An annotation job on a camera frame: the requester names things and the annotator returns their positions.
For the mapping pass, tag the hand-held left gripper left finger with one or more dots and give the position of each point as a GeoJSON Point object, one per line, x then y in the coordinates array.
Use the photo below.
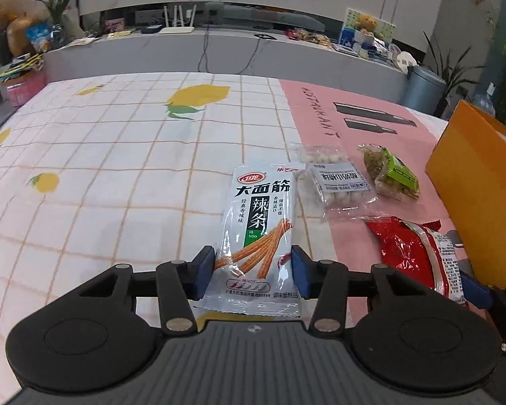
{"type": "Point", "coordinates": [204, 271]}

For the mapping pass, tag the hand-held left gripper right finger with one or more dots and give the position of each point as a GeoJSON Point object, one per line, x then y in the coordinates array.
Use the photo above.
{"type": "Point", "coordinates": [300, 274]}

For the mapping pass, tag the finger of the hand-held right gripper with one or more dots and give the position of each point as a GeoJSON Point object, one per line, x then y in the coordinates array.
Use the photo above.
{"type": "Point", "coordinates": [453, 238]}
{"type": "Point", "coordinates": [477, 292]}

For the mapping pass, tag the red snack packet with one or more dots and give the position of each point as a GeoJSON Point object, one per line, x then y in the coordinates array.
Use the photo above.
{"type": "Point", "coordinates": [413, 253]}

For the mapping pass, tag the orange cardboard box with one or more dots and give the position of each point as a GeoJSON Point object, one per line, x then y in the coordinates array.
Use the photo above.
{"type": "Point", "coordinates": [468, 194]}

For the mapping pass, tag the white spicy strip packet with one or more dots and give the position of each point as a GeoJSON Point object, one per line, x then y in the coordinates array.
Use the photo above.
{"type": "Point", "coordinates": [257, 228]}

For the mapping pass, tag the green pea snack packet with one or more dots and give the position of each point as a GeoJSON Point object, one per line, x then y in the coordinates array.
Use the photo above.
{"type": "Point", "coordinates": [394, 175]}

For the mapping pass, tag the clear white candy packet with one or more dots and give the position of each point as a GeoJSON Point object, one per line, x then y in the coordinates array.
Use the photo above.
{"type": "Point", "coordinates": [337, 181]}

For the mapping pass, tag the lemon print checked tablecloth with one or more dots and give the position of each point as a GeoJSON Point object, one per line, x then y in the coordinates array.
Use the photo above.
{"type": "Point", "coordinates": [109, 168]}

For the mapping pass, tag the blue water jug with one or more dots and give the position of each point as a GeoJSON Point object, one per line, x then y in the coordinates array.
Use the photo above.
{"type": "Point", "coordinates": [485, 101]}

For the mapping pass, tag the pink printed placemat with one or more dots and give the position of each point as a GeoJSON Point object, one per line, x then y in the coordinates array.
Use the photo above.
{"type": "Point", "coordinates": [362, 122]}

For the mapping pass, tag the grey round trash can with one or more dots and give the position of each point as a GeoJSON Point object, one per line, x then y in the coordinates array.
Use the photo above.
{"type": "Point", "coordinates": [421, 90]}

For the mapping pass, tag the tall leafy potted plant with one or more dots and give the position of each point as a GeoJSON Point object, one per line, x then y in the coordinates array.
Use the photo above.
{"type": "Point", "coordinates": [453, 71]}

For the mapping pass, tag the grey television cabinet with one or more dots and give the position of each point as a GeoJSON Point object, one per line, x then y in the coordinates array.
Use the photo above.
{"type": "Point", "coordinates": [173, 57]}

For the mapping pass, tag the yellow plush bear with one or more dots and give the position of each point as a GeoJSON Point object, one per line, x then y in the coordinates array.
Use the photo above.
{"type": "Point", "coordinates": [366, 24]}

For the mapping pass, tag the pile of snack packets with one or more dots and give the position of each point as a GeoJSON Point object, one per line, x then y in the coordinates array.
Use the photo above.
{"type": "Point", "coordinates": [310, 37]}

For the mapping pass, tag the black set-top device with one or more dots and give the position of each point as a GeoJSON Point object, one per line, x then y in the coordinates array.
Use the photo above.
{"type": "Point", "coordinates": [151, 30]}

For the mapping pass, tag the white router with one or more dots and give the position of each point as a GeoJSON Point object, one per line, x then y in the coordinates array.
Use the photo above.
{"type": "Point", "coordinates": [177, 25]}

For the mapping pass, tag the yellow green booklet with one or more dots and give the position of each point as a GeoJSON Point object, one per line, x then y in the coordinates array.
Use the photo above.
{"type": "Point", "coordinates": [120, 33]}

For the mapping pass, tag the pink storage box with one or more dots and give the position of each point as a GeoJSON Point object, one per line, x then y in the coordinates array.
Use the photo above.
{"type": "Point", "coordinates": [23, 88]}

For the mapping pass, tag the pink card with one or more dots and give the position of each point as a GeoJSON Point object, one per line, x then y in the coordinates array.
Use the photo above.
{"type": "Point", "coordinates": [114, 25]}

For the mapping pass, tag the blue snack bag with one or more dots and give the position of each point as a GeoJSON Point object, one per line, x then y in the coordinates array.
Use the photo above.
{"type": "Point", "coordinates": [38, 38]}

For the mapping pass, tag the potted plant in vase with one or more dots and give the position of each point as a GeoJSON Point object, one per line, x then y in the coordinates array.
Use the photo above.
{"type": "Point", "coordinates": [59, 8]}

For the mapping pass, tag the brown plush bear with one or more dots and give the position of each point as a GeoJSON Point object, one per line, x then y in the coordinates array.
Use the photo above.
{"type": "Point", "coordinates": [14, 25]}

